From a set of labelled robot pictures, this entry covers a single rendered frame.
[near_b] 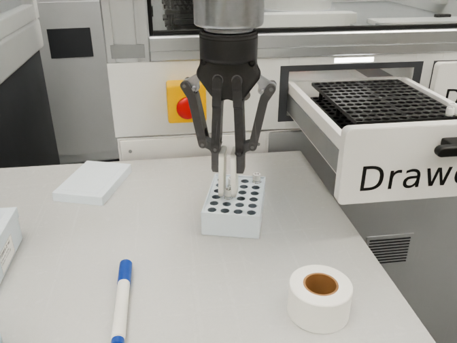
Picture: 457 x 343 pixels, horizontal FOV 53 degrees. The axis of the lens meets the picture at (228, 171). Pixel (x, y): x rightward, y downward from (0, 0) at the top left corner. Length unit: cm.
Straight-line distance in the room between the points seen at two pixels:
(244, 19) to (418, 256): 85
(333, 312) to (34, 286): 36
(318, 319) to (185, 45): 55
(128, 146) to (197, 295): 44
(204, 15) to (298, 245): 33
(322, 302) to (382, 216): 64
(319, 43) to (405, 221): 49
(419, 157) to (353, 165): 9
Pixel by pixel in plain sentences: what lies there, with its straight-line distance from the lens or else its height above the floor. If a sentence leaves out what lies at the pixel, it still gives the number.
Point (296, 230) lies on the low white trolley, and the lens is 68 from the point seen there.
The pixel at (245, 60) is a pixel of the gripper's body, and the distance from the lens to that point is 58.
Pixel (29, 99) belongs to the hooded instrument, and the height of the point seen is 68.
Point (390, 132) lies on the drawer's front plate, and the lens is 62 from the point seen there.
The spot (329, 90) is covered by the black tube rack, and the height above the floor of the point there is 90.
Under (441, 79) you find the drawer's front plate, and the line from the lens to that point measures 102.
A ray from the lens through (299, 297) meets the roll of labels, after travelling 51.
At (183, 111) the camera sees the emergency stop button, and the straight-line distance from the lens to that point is 82.
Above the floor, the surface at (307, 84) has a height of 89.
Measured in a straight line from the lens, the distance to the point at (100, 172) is 84.
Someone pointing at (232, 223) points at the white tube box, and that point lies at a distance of 65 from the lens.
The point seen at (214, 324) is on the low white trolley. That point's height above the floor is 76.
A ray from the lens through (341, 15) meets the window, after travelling 94.
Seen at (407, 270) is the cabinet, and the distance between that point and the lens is 126.
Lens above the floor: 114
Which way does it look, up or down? 26 degrees down
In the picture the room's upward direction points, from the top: straight up
